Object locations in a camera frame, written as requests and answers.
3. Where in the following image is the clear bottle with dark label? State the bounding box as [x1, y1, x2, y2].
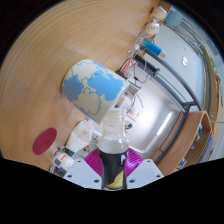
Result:
[96, 108, 130, 192]

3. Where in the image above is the small round white object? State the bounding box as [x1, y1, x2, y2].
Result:
[150, 6, 168, 21]
[144, 21, 160, 36]

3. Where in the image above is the slim black upright device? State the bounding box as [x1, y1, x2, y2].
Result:
[133, 54, 161, 75]

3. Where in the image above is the flat round red coaster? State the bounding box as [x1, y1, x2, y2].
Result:
[32, 127, 58, 156]

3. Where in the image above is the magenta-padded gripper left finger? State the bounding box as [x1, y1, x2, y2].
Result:
[63, 148, 103, 190]

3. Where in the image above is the white desk lamp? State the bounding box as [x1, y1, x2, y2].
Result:
[156, 111, 174, 136]

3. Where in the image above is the light blue pillow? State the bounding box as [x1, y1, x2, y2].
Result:
[164, 8, 184, 28]

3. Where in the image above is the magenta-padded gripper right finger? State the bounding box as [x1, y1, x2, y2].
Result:
[124, 148, 164, 190]

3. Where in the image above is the cream mug with blue patches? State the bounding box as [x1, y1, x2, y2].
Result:
[61, 59, 130, 125]

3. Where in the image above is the long wooden wall shelf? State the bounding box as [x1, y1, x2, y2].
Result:
[201, 44, 224, 133]

